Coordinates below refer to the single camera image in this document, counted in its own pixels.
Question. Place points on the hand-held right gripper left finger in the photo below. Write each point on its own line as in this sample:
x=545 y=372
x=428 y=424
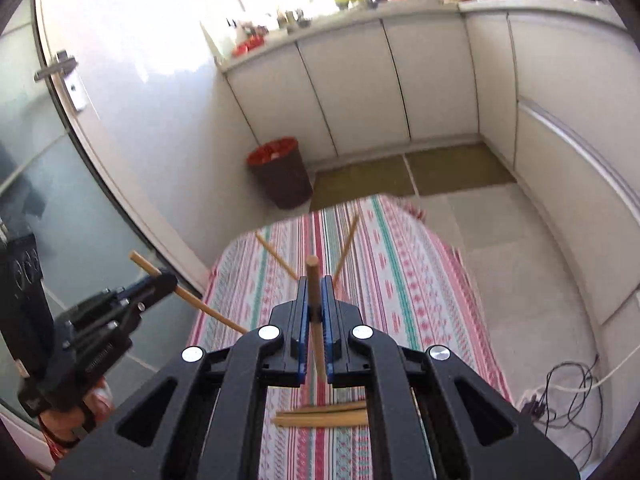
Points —
x=301 y=310

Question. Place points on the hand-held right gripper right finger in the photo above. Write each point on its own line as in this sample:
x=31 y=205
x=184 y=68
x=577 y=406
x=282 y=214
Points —
x=327 y=310

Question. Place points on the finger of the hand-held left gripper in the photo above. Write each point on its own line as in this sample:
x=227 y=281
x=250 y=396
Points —
x=147 y=307
x=145 y=285

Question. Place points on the light wooden chopstick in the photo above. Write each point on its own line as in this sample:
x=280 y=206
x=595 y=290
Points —
x=346 y=246
x=313 y=270
x=320 y=414
x=275 y=254
x=210 y=310
x=320 y=422

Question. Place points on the person's left hand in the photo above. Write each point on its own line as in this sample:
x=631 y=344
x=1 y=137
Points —
x=62 y=430

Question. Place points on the striped patterned tablecloth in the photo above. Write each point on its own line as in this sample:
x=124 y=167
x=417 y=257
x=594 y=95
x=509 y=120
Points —
x=400 y=280

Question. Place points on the black appliance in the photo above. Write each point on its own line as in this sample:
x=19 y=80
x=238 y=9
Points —
x=20 y=285

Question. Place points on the glass sliding door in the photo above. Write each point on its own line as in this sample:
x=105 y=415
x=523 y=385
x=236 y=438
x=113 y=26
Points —
x=60 y=200

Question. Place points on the brown floor mat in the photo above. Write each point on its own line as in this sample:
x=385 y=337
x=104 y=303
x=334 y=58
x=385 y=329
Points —
x=360 y=180
x=457 y=170

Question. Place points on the brown trash bin red liner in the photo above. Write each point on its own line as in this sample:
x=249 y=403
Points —
x=280 y=175

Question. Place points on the white kitchen cabinet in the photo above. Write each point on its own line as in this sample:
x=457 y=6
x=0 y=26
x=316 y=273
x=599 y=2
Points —
x=360 y=85

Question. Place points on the red bowl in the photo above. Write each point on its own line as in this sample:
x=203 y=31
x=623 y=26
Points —
x=248 y=43

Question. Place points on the white countertop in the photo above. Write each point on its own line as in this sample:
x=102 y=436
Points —
x=325 y=22

